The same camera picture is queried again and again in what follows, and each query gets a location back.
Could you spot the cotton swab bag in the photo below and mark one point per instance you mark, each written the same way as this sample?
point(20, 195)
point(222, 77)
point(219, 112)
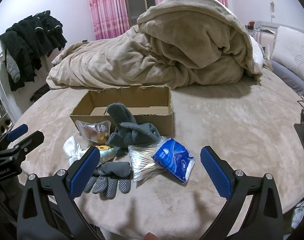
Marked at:
point(142, 160)

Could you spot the person's right hand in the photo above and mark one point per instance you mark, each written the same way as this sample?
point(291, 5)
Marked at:
point(150, 237)

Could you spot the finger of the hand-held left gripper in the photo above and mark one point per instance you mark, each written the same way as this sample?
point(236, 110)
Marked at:
point(17, 131)
point(29, 142)

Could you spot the black chair base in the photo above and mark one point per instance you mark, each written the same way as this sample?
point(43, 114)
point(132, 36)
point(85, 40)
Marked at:
point(39, 92)

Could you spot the grey pillow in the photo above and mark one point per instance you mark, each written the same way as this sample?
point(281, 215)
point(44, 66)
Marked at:
point(289, 77)

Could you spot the white embroidered pillow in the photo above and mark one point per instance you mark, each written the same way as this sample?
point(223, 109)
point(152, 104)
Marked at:
point(291, 47)

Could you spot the grey dotted glove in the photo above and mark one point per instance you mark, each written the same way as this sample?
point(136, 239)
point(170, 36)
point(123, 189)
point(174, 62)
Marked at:
point(112, 180)

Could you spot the blue tissue pack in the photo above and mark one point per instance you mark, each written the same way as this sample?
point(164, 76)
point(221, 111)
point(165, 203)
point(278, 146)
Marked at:
point(173, 160)

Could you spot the cardboard box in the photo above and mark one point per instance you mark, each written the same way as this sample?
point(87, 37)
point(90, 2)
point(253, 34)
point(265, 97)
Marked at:
point(132, 100)

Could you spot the grey fluffy sock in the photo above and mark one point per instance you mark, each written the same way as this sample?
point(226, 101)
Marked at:
point(137, 136)
point(118, 113)

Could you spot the beige blanket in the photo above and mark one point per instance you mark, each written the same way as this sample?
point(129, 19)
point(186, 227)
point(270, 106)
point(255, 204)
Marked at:
point(152, 55)

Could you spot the green yellow packet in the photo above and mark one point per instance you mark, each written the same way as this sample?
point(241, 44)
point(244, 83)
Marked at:
point(108, 153)

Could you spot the grey garment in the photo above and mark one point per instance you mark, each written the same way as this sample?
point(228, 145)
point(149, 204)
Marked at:
point(13, 67)

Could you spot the clear plastic bag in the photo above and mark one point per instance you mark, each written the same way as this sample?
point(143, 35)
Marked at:
point(298, 215)

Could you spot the clear snack packet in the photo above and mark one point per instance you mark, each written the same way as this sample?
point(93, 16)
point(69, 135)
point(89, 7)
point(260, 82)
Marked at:
point(92, 130)

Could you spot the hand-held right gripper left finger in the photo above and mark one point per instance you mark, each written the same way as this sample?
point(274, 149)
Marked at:
point(85, 171)

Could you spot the white cloth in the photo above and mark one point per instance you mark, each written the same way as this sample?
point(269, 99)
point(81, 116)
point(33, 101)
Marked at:
point(72, 150)

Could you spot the white headboard shelf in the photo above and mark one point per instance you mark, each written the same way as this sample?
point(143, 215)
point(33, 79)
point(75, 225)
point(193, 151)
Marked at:
point(261, 27)

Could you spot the black clothes pile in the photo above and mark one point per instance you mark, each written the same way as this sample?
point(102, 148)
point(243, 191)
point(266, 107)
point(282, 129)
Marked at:
point(29, 40)

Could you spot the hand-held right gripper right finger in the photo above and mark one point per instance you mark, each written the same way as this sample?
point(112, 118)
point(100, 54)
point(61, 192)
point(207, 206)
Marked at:
point(215, 171)

